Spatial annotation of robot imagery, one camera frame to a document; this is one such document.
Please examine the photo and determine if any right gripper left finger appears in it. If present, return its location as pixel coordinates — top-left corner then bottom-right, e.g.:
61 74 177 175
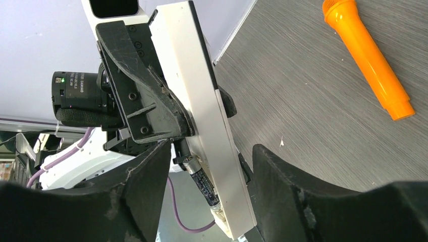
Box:
1 141 171 241

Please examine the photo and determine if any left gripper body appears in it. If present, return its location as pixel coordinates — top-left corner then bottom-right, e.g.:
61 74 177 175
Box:
97 23 166 148

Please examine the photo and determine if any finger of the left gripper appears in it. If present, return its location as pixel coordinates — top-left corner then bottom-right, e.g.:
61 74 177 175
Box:
219 86 237 118
95 21 195 144

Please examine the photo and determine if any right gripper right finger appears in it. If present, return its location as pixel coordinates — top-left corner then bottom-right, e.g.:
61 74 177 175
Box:
250 144 427 241

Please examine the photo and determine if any long white box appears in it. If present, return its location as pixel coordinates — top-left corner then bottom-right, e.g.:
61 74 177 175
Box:
149 1 256 239

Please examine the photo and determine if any black battery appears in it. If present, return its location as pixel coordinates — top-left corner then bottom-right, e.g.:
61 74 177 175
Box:
183 156 221 210

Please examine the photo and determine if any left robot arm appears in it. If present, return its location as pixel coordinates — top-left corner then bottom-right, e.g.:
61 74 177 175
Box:
52 21 238 191

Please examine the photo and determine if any orange toy microphone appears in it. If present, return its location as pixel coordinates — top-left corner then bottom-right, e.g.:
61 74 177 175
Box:
322 1 415 121

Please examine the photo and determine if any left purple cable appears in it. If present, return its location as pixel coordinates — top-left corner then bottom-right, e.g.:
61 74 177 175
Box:
26 127 94 189

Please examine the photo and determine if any purple cable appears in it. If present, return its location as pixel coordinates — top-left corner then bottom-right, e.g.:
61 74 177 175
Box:
26 127 94 189
167 177 217 234

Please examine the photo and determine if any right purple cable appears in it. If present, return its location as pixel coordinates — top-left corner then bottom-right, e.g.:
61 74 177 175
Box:
167 177 217 234

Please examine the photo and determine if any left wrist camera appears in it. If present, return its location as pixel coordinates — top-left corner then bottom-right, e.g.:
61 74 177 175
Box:
81 0 149 40

